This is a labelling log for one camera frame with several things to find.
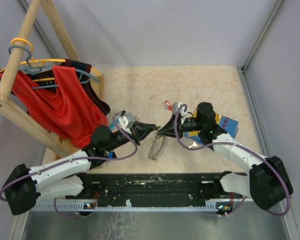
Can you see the red shirt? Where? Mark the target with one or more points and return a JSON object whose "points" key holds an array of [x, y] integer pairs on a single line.
{"points": [[69, 111]]}

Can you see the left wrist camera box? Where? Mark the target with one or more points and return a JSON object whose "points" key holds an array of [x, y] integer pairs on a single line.
{"points": [[127, 120]]}

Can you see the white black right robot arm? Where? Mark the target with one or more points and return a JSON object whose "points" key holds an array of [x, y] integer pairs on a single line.
{"points": [[265, 180]]}

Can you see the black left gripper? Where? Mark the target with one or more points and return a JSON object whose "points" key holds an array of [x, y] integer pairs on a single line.
{"points": [[141, 133]]}

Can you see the red key tag white label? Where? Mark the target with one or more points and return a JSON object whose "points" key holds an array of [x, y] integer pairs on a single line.
{"points": [[167, 103]]}

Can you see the teal clothes hanger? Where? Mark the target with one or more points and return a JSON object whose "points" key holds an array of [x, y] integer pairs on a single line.
{"points": [[45, 78]]}

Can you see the blue handled key ring disc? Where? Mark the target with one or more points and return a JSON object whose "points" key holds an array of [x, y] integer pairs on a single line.
{"points": [[112, 125]]}

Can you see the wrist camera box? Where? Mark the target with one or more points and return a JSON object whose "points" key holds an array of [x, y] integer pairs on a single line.
{"points": [[127, 120], [177, 107]]}

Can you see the aluminium frame rail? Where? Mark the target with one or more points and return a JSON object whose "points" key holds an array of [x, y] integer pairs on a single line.
{"points": [[272, 69]]}

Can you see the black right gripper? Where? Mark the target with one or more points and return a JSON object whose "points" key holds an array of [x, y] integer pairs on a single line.
{"points": [[168, 130]]}

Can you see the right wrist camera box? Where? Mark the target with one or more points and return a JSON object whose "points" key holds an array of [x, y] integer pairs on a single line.
{"points": [[177, 107]]}

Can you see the yellow blue cartoon cloth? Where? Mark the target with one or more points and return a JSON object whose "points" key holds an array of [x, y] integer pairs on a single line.
{"points": [[213, 123]]}

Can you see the steel key ring disc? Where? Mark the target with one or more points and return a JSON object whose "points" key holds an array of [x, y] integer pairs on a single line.
{"points": [[158, 145]]}

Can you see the wooden clothes rack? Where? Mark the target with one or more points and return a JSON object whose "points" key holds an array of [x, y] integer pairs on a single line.
{"points": [[8, 108]]}

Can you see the yellow clothes hanger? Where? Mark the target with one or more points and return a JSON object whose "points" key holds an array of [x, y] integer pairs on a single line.
{"points": [[30, 60]]}

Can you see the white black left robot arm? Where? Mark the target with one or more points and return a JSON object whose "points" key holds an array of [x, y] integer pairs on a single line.
{"points": [[67, 177]]}

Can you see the loose silver key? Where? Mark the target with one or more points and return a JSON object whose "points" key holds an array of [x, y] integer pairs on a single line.
{"points": [[194, 144]]}

